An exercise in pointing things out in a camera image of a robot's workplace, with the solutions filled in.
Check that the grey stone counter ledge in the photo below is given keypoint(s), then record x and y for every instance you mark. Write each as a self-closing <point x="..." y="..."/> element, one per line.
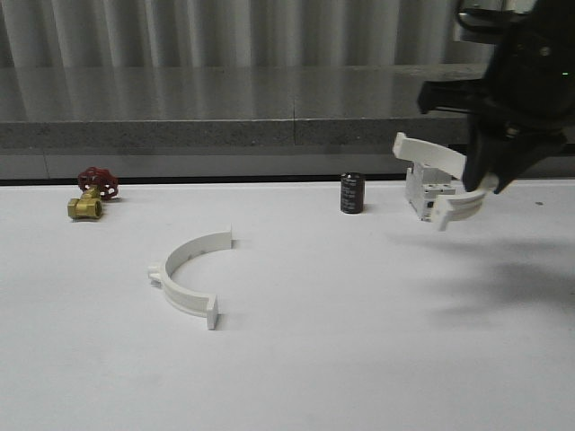
<point x="217" y="122"/>

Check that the white half pipe clamp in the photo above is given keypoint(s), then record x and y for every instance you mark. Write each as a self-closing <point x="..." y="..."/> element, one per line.
<point x="185" y="295"/>
<point x="447" y="208"/>

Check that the brass valve red handwheel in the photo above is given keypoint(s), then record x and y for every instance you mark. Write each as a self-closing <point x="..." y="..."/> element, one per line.
<point x="97" y="185"/>

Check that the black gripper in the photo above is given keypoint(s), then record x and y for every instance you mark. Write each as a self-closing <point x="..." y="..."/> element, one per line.
<point x="526" y="94"/>

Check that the black cylindrical capacitor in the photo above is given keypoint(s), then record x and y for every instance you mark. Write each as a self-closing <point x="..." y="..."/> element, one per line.
<point x="352" y="192"/>

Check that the white circuit breaker red switch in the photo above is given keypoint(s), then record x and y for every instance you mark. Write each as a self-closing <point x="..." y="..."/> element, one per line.
<point x="423" y="185"/>

